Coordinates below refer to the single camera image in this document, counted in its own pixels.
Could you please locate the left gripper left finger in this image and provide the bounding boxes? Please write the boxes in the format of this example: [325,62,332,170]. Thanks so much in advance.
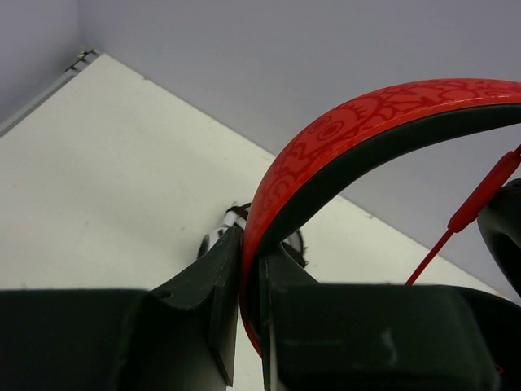
[1,228,242,390]

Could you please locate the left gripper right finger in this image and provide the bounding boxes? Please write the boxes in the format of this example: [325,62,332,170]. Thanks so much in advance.
[258,249,520,390]

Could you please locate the red black headphones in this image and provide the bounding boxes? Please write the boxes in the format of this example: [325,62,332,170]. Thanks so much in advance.
[239,78,520,349]

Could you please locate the white black headphones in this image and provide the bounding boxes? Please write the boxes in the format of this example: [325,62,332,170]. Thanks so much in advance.
[197,200,313,268]

